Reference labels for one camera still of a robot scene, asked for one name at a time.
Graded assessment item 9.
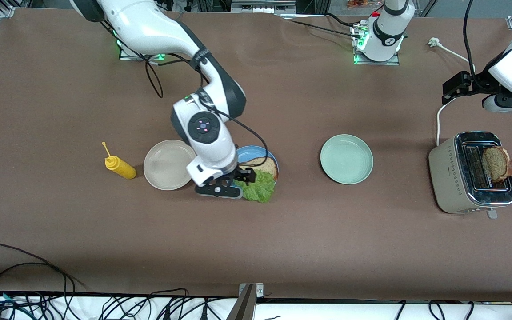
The green lettuce leaf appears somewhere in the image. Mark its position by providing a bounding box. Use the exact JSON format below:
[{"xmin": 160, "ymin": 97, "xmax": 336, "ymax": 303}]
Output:
[{"xmin": 234, "ymin": 170, "xmax": 276, "ymax": 204}]

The brown bread slice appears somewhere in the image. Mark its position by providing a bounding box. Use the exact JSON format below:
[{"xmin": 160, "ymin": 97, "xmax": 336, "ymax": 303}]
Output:
[
  {"xmin": 482, "ymin": 147, "xmax": 512, "ymax": 182},
  {"xmin": 246, "ymin": 156, "xmax": 279, "ymax": 181}
]

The yellow mustard squeeze bottle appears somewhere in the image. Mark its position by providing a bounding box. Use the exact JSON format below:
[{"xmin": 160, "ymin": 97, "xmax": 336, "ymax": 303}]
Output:
[{"xmin": 101, "ymin": 141, "xmax": 137, "ymax": 180}]

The blue round plate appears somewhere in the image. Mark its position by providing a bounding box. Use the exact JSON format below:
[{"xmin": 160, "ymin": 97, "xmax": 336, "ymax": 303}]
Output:
[{"xmin": 235, "ymin": 146, "xmax": 280, "ymax": 196}]

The beige round plate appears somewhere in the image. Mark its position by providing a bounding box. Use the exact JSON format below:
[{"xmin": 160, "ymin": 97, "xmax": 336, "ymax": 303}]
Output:
[{"xmin": 143, "ymin": 140, "xmax": 196, "ymax": 191}]

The green round plate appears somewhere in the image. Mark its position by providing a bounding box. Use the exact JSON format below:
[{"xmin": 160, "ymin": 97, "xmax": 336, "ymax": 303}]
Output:
[{"xmin": 320, "ymin": 134, "xmax": 374, "ymax": 185}]

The beige chrome toaster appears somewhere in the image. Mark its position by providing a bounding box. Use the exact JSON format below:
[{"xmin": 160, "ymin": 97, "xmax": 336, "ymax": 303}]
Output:
[{"xmin": 428, "ymin": 131, "xmax": 512, "ymax": 219}]

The white toaster power cable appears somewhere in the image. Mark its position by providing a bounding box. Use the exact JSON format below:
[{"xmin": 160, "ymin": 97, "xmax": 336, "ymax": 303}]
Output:
[{"xmin": 428, "ymin": 38, "xmax": 476, "ymax": 147}]

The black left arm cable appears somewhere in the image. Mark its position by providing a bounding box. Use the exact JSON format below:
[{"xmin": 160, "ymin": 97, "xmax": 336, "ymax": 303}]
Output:
[{"xmin": 462, "ymin": 0, "xmax": 483, "ymax": 85}]

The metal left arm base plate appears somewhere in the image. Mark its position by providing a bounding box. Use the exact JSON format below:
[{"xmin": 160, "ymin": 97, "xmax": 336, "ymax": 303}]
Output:
[{"xmin": 352, "ymin": 24, "xmax": 400, "ymax": 66}]

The metal table edge bracket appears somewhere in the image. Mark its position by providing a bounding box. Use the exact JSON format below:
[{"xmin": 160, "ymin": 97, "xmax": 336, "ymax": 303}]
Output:
[{"xmin": 238, "ymin": 283, "xmax": 264, "ymax": 297}]

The dark aluminium profile post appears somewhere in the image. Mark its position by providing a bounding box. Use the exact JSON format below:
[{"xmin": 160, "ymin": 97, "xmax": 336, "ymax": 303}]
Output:
[{"xmin": 226, "ymin": 284, "xmax": 256, "ymax": 320}]

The black cable on table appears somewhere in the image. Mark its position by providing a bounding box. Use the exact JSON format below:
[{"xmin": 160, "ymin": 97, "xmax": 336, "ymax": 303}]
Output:
[{"xmin": 283, "ymin": 12, "xmax": 356, "ymax": 40}]

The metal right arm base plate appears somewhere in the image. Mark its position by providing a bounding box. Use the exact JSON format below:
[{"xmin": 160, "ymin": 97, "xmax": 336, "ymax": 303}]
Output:
[{"xmin": 118, "ymin": 42, "xmax": 168, "ymax": 60}]

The aluminium frame bar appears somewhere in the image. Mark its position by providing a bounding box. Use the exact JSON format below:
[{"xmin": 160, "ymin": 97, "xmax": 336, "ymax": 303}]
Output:
[{"xmin": 231, "ymin": 0, "xmax": 296, "ymax": 14}]

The black looped floor cable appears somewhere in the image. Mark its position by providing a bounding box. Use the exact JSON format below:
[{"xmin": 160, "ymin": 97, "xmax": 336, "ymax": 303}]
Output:
[{"xmin": 0, "ymin": 242, "xmax": 85, "ymax": 296}]

